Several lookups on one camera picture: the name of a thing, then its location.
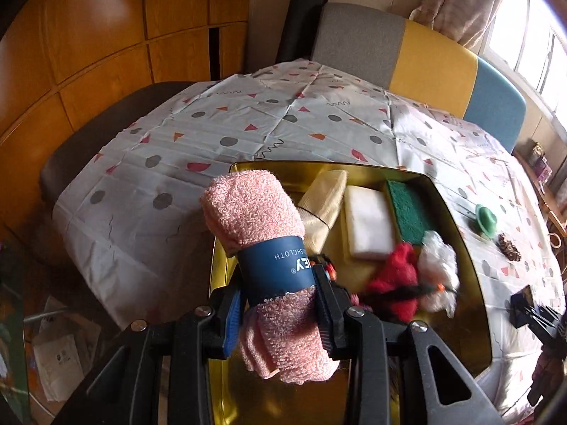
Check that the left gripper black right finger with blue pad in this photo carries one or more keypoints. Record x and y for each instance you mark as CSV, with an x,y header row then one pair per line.
x,y
434,386

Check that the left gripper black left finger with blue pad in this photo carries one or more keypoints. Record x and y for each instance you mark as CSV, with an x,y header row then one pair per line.
x,y
123,386

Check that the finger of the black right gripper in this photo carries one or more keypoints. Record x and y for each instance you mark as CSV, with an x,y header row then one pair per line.
x,y
547,324

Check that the green hat shaped bottle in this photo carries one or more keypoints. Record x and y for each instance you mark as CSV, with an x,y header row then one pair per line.
x,y
486,220

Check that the beige mesh cloth roll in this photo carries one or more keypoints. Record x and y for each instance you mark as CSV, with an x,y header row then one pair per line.
x,y
320,207

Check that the pink towel with blue band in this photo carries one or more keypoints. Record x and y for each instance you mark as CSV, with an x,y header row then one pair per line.
x,y
258,224

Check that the blue tissue pack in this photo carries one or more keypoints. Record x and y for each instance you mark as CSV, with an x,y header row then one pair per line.
x,y
520,307

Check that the gold tin box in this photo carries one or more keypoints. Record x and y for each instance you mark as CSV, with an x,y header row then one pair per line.
x,y
300,325

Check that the red fuzzy sock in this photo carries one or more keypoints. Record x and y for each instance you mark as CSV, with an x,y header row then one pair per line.
x,y
397,272

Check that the clear plastic bag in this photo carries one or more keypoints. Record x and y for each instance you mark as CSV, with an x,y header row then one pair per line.
x,y
437,269

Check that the white sponge block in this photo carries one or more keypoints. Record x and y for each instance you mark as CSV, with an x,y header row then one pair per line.
x,y
370,228

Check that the green scouring pad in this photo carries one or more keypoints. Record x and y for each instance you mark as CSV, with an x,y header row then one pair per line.
x,y
412,210

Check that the wooden side shelf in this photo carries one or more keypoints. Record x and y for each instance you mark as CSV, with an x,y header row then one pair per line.
x,y
546,199

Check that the grey yellow blue headboard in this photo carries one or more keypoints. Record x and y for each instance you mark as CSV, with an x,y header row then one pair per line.
x,y
413,61

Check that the beige curtain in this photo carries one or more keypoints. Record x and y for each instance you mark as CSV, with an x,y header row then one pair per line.
x,y
463,21

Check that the black rolled mat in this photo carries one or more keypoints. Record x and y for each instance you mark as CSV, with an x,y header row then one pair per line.
x,y
300,29

